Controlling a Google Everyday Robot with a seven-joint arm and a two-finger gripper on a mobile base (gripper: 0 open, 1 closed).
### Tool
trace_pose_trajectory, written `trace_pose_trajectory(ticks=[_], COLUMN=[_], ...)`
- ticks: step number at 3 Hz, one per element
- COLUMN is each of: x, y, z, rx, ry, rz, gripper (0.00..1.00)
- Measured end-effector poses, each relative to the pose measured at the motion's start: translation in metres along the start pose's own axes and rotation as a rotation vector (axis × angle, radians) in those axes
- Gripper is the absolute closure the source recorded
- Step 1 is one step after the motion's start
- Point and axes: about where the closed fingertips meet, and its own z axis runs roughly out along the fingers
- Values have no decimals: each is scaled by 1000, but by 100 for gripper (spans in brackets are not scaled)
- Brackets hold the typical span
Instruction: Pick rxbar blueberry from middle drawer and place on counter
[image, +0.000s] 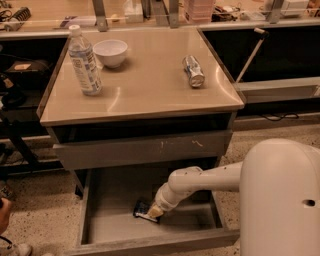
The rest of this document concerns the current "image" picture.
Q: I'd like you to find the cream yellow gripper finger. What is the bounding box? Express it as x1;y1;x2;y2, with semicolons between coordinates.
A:
147;203;164;218

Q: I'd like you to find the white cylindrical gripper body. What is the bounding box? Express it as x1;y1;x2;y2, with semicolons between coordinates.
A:
154;183;187;212

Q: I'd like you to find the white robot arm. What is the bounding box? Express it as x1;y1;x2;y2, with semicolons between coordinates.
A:
148;139;320;256

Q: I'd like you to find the closed grey top drawer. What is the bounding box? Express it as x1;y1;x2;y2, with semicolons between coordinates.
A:
53;130;232;170

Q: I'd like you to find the open grey middle drawer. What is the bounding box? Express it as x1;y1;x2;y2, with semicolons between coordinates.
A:
66;165;240;256

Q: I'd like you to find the grey drawer cabinet with counter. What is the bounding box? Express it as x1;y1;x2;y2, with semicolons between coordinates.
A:
39;27;244;192

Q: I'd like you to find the person's hand at left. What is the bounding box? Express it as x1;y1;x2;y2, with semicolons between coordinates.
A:
0;198;12;234

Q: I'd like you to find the silver blue soda can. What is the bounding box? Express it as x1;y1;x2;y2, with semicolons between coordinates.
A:
182;55;205;88

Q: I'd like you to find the black stand leg at left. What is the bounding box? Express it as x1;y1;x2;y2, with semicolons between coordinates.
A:
0;113;63;174

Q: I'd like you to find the white sneaker at bottom left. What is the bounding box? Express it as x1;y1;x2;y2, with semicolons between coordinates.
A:
0;244;32;256

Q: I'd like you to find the white ceramic bowl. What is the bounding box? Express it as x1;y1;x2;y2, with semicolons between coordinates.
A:
93;39;128;68

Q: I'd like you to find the clear plastic water bottle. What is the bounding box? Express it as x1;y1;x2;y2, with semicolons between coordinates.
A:
68;25;102;96

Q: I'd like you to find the white stick with black tip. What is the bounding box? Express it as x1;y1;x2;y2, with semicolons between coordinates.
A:
236;28;269;83

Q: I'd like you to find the pink plastic basket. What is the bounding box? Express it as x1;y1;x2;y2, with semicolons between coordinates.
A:
183;0;215;23

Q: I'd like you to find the black bag on left shelf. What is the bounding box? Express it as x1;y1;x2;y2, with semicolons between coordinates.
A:
0;58;52;109

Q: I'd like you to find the black cable on floor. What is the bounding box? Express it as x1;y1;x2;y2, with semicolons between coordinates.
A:
259;112;300;122

